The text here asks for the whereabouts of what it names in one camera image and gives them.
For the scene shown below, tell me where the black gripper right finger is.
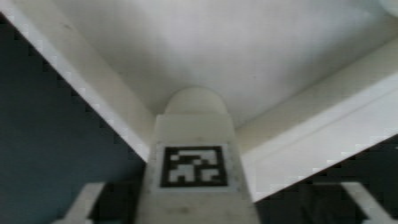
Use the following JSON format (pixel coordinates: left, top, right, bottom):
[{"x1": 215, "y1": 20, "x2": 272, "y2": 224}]
[{"x1": 341, "y1": 182, "x2": 398, "y2": 224}]

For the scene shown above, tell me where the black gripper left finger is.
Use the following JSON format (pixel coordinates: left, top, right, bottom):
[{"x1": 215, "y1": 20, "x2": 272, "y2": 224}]
[{"x1": 52, "y1": 183, "x2": 105, "y2": 224}]

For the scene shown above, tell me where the white square tabletop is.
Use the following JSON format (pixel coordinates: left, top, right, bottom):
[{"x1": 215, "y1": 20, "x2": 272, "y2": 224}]
[{"x1": 0, "y1": 0, "x2": 398, "y2": 159}]

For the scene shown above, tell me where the white U-shaped obstacle fence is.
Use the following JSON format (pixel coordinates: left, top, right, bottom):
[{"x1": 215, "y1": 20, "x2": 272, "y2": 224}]
[{"x1": 238, "y1": 72, "x2": 398, "y2": 200}]

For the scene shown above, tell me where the white table leg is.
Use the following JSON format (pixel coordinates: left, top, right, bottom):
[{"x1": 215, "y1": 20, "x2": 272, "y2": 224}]
[{"x1": 135, "y1": 87, "x2": 261, "y2": 224}]

